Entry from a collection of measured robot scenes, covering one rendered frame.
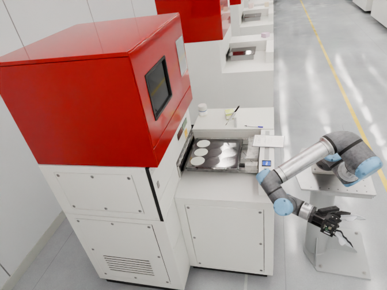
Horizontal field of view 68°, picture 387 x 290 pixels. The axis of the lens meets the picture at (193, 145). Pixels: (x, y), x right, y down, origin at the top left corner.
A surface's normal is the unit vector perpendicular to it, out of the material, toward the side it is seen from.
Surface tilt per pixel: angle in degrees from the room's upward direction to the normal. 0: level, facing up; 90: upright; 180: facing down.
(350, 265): 0
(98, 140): 90
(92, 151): 90
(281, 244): 0
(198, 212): 90
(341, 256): 0
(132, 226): 90
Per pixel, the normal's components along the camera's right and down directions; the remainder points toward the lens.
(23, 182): 0.97, 0.01
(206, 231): -0.22, 0.56
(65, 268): -0.14, -0.83
